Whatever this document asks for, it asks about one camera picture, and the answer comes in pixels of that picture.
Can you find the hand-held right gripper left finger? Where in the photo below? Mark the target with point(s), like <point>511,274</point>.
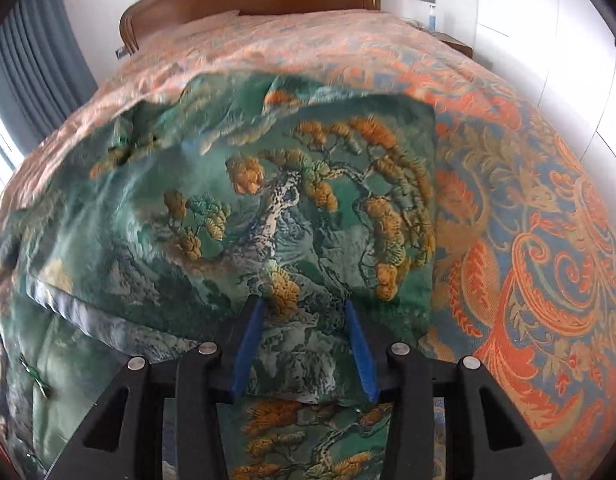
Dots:
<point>250,340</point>

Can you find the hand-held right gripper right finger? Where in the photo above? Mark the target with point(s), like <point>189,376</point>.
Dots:
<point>360,345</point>

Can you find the green pine-pattern pillowcase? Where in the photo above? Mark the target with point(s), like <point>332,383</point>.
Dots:
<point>288,210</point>

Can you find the orange floral bedspread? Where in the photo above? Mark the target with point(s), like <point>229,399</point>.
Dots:
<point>513,210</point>

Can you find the wooden nightstand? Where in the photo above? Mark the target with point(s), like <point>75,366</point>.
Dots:
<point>458,45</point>

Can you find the blue pump bottle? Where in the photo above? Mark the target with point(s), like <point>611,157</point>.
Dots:
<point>432,19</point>

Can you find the white wardrobe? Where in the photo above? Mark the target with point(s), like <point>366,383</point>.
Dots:
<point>563,60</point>

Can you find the grey-blue curtain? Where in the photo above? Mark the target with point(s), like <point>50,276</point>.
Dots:
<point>32,60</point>

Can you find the wall socket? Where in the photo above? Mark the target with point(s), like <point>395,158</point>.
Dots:
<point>121,53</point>

